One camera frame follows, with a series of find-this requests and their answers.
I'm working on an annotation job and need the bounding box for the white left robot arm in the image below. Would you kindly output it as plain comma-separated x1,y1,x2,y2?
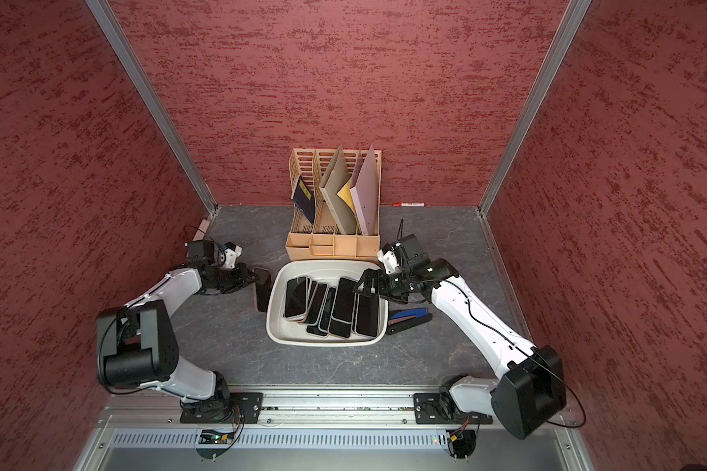
96,263,257,423

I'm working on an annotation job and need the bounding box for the yellow paper sheet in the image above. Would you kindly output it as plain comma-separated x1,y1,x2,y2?
337,180,355,213

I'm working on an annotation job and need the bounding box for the aluminium corner post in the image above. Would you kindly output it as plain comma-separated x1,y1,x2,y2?
86,0,219,218
478,0,591,219

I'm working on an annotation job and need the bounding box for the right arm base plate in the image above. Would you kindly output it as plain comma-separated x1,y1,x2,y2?
414,392,493,426

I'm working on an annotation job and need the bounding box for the white case phone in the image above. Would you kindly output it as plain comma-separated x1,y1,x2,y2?
353,294,379,338
328,278,357,339

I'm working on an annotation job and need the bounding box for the red white marker pen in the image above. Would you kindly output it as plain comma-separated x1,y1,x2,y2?
392,202,426,208

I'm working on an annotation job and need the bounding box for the aluminium right corner post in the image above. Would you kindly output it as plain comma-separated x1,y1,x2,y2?
478,0,591,219

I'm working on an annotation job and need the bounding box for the beige block at wall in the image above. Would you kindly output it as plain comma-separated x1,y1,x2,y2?
192,219,210,241

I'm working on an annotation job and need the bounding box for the pink grey folder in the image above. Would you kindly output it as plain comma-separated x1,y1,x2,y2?
350,145,379,236

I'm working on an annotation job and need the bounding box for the grey cardboard folder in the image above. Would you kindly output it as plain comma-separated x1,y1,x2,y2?
319,146,357,236

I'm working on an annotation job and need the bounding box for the aluminium front rail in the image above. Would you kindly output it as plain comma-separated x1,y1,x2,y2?
76,386,593,470

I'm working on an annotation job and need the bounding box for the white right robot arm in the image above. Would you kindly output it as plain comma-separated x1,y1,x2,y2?
355,259,567,440

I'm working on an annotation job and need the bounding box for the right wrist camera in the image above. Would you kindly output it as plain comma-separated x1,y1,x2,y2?
377,235,431,275

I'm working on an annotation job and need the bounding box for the black phone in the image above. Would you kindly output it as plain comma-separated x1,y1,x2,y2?
253,267,273,313

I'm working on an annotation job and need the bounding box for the aluminium left corner post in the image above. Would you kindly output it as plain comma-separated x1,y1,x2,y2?
86,0,219,218

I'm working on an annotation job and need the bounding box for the dark blue booklet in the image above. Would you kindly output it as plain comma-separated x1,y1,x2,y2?
292,176,316,225

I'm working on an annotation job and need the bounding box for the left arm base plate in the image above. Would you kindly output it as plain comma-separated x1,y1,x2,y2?
180,392,264,425

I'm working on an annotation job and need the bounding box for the white plastic storage tray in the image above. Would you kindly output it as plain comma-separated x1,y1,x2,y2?
265,259,388,347

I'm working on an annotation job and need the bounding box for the beige plastic file organizer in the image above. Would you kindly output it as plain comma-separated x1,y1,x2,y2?
286,148,382,262

